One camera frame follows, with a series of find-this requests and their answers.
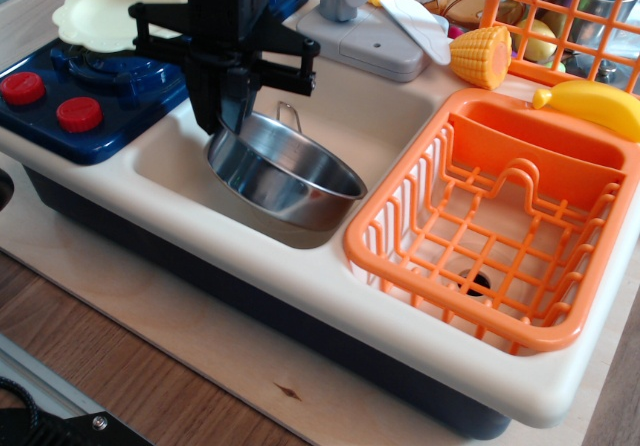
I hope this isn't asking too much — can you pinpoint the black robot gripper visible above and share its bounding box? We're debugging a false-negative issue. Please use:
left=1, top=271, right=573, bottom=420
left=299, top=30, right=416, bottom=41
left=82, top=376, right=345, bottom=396
left=128, top=0, right=320, bottom=135

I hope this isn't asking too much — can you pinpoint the small stainless steel pan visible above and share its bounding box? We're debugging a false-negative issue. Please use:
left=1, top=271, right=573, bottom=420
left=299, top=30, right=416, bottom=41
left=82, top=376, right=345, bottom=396
left=206, top=112, right=367, bottom=231

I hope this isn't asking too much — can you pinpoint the cream toy sink unit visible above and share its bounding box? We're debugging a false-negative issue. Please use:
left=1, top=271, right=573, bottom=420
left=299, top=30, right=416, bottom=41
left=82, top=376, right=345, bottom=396
left=1, top=57, right=639, bottom=439

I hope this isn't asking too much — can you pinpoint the orange plastic drying rack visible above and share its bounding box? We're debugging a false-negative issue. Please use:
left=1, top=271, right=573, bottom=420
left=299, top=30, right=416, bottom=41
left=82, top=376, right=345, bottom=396
left=344, top=89, right=639, bottom=355

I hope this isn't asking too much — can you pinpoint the cream scalloped plastic plate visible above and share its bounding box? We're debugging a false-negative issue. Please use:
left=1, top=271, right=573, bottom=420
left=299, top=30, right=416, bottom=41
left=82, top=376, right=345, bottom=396
left=52, top=0, right=187, bottom=53

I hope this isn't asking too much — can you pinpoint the red stove knob right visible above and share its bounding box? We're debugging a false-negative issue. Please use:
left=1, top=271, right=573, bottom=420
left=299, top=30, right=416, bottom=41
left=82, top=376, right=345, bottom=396
left=56, top=96, right=103, bottom=133

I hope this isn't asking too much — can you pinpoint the red stove knob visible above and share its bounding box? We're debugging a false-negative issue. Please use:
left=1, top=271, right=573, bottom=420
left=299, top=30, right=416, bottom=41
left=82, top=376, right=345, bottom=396
left=56, top=96, right=103, bottom=133
left=1, top=72, right=46, bottom=106

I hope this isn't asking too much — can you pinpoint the grey toy faucet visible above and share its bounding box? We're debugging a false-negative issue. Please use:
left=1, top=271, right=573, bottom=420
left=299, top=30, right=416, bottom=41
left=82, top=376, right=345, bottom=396
left=297, top=0, right=431, bottom=83

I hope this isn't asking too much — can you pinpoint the blue toy stove top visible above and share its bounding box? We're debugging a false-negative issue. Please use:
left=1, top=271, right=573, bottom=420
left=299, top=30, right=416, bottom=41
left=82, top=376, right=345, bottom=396
left=1, top=0, right=306, bottom=165

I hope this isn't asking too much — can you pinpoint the red stove knob left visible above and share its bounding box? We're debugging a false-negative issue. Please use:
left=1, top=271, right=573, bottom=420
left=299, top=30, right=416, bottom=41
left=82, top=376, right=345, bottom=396
left=1, top=72, right=46, bottom=106

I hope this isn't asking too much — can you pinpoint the yellow toy corn cob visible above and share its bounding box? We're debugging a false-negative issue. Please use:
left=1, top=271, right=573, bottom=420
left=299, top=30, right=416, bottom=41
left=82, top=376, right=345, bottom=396
left=449, top=25, right=512, bottom=90

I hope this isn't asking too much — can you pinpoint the yellow toy potato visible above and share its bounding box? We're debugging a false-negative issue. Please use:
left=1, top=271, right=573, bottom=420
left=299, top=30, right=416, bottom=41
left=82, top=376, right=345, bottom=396
left=512, top=19, right=557, bottom=63

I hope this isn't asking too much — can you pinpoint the yellow toy banana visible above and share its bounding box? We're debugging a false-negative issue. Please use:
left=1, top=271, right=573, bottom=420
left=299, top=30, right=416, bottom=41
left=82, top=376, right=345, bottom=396
left=532, top=80, right=639, bottom=143

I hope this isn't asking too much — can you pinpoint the white toy knife yellow handle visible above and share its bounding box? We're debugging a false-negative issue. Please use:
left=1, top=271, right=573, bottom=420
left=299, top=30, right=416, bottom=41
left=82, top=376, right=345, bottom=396
left=368, top=0, right=451, bottom=66

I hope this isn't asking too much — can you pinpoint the orange wire basket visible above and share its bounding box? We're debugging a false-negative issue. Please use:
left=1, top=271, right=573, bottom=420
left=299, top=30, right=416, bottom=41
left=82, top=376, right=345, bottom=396
left=480, top=0, right=639, bottom=95

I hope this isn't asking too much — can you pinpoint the black metal bracket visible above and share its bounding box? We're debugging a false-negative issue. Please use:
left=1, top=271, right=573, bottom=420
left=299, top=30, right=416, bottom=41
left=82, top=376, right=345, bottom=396
left=25, top=412, right=151, bottom=446

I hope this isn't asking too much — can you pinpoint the black braided cable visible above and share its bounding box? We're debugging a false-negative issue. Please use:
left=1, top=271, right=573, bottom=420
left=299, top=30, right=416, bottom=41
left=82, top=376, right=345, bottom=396
left=0, top=376, right=41, bottom=446

